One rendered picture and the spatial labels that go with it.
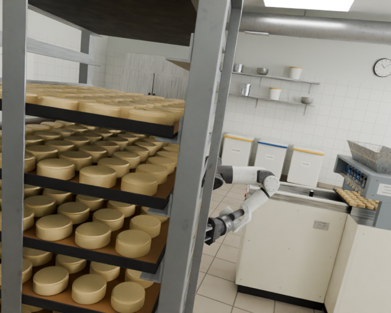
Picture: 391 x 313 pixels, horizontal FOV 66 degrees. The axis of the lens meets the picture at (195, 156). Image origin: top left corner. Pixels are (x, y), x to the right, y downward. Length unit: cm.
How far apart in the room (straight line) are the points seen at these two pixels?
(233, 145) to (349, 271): 387
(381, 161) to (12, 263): 216
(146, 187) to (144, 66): 582
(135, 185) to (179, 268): 12
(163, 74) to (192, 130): 563
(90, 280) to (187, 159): 27
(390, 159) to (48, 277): 213
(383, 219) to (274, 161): 367
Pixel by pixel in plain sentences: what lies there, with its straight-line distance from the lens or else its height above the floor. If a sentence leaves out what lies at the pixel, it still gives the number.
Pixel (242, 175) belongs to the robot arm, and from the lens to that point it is 147.
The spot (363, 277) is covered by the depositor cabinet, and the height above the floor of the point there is 47.
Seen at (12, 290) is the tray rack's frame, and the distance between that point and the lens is 53.
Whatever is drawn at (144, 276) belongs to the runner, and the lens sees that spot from 42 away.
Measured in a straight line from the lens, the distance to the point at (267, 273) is 260.
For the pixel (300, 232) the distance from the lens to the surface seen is 246.
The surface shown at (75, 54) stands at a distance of 98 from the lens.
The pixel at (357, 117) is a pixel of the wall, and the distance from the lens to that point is 646.
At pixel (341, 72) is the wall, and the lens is 643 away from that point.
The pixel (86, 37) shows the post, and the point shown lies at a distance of 107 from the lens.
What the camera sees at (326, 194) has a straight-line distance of 272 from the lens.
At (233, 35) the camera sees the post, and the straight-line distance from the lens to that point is 96.
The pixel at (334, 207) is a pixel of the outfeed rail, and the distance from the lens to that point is 244.
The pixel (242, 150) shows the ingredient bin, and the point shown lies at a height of 54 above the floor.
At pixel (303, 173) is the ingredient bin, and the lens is 583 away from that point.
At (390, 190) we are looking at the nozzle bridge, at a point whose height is 110.
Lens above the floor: 155
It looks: 12 degrees down
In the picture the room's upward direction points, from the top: 8 degrees clockwise
